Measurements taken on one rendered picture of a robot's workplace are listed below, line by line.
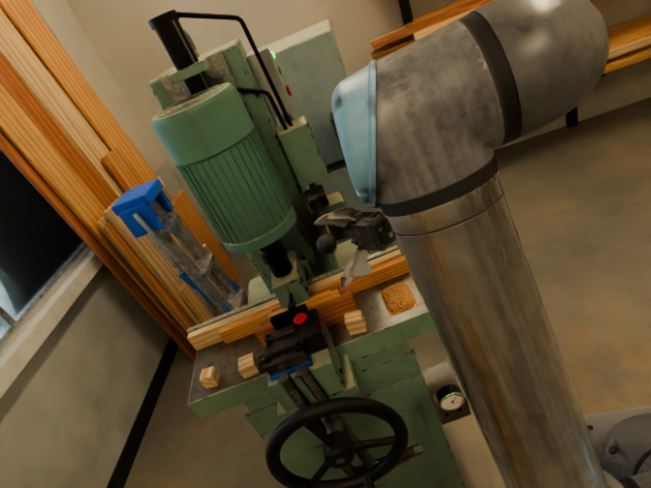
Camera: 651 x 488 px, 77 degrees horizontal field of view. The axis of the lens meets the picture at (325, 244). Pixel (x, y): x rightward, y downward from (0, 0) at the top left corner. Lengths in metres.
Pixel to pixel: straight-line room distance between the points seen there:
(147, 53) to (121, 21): 0.24
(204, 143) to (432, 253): 0.52
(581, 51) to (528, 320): 0.23
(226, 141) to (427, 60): 0.50
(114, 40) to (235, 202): 2.74
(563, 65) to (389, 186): 0.16
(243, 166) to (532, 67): 0.57
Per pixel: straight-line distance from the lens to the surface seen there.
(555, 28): 0.39
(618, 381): 1.94
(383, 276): 1.05
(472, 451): 1.78
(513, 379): 0.46
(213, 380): 1.04
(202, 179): 0.82
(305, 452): 1.23
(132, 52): 3.45
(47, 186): 2.34
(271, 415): 1.10
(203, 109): 0.78
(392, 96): 0.35
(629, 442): 0.87
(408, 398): 1.14
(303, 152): 1.06
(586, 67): 0.41
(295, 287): 0.98
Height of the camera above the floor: 1.56
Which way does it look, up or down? 31 degrees down
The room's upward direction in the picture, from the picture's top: 24 degrees counter-clockwise
